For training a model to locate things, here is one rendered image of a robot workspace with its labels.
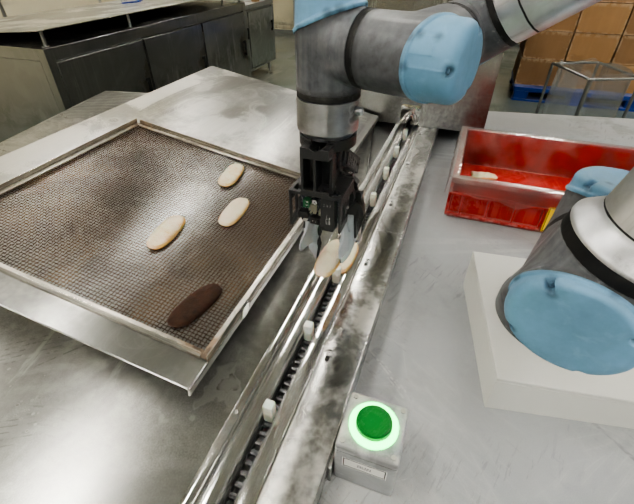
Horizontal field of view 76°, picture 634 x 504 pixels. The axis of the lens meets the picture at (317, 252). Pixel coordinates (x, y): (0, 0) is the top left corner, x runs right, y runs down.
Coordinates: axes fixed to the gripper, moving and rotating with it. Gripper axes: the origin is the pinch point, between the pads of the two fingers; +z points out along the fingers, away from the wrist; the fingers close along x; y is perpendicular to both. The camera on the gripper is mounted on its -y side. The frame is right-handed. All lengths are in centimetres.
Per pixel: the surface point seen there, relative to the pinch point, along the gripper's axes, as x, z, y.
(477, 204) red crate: 22.4, 7.7, -36.4
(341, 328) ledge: 4.6, 7.5, 8.5
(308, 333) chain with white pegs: 0.2, 8.0, 10.7
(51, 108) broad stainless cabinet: -175, 26, -95
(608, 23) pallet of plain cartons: 124, 22, -441
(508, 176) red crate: 30, 12, -61
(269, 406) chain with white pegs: 0.2, 6.7, 24.3
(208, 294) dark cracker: -14.8, 2.9, 12.8
